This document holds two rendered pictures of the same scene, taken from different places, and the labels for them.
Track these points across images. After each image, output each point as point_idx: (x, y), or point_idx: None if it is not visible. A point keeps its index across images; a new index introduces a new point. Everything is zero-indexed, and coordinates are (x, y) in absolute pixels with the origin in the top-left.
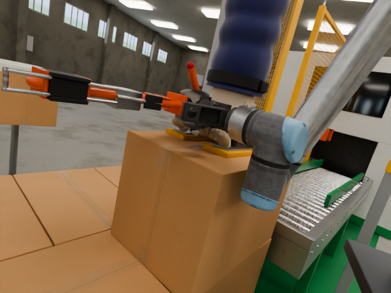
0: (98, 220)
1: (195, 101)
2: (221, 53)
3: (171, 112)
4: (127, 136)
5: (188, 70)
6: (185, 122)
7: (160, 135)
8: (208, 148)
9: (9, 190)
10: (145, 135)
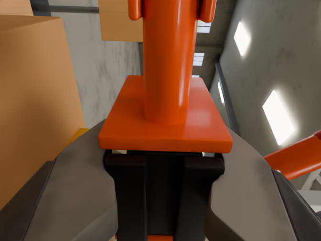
0: None
1: (230, 220)
2: None
3: (120, 93)
4: (43, 16)
5: (308, 140)
6: (60, 167)
7: (56, 105)
8: None
9: None
10: (38, 49)
